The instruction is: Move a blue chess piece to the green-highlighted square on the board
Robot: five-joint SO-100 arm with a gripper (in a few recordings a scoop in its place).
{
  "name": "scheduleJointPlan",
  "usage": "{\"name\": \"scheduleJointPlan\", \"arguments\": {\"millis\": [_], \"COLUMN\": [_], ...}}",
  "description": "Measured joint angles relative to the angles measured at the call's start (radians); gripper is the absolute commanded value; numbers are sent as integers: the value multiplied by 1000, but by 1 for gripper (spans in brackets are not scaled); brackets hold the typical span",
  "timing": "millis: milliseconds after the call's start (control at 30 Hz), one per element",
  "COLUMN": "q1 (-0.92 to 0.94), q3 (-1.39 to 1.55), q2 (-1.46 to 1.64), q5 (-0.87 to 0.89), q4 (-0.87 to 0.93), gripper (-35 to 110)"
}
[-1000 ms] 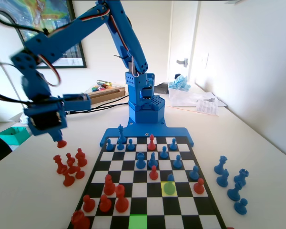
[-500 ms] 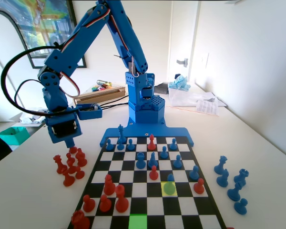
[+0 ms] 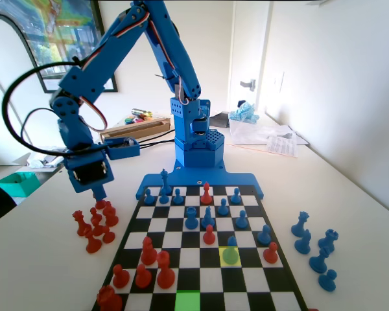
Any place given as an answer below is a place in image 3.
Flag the blue pawn moved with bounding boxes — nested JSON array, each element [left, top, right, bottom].
[[221, 235, 240, 266]]

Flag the red chess queen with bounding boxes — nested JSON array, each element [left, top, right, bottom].
[[72, 210, 90, 236]]

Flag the captured red chess pieces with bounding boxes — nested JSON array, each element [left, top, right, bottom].
[[85, 226, 103, 254]]

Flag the blue chess king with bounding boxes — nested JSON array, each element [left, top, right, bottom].
[[159, 168, 172, 204]]

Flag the red chess bishop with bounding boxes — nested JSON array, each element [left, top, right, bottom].
[[140, 236, 158, 266], [200, 181, 213, 205]]

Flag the blue chess rook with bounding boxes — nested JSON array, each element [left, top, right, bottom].
[[317, 228, 339, 253], [184, 207, 198, 231]]

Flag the black white chessboard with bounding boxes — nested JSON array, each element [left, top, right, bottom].
[[90, 184, 309, 311]]

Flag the blue chess knight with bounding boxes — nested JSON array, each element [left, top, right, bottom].
[[201, 205, 216, 229], [293, 228, 312, 255]]

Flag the blue chess queen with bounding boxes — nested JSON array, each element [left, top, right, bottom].
[[290, 211, 311, 236]]

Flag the blue chess bishop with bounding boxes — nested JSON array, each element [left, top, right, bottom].
[[308, 246, 330, 273]]

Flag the cardboard tray with papers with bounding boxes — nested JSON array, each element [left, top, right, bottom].
[[12, 145, 69, 174]]

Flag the colourful bit set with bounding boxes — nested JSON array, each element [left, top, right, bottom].
[[124, 116, 150, 126]]

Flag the long cardboard box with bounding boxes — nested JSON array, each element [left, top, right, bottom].
[[99, 117, 172, 143]]

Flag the green plastic bin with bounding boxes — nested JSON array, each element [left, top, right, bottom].
[[0, 172, 41, 198]]

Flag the black framed poster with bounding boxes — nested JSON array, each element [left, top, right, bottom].
[[0, 0, 119, 95]]

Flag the black flat device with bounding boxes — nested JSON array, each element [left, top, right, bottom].
[[210, 111, 231, 129]]

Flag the white arched panel dark edge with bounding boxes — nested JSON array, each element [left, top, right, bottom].
[[0, 12, 49, 166]]

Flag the clear plastic bag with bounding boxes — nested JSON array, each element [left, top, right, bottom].
[[228, 119, 299, 145]]

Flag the printed paper leaflet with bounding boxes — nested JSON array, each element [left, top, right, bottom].
[[265, 134, 299, 159]]

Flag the white door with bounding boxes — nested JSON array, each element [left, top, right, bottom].
[[226, 0, 273, 113]]

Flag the white paper sheets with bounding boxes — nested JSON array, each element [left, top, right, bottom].
[[278, 124, 311, 146]]

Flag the red white black servo wire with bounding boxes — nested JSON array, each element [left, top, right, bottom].
[[21, 95, 108, 143], [80, 11, 150, 71]]

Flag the black table cable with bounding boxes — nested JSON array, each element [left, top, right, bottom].
[[137, 138, 178, 152], [137, 132, 178, 148]]

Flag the thick black camera cable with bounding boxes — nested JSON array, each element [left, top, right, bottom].
[[1, 60, 110, 157]]

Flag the blue board mount plate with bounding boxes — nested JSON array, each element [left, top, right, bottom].
[[135, 160, 265, 200]]

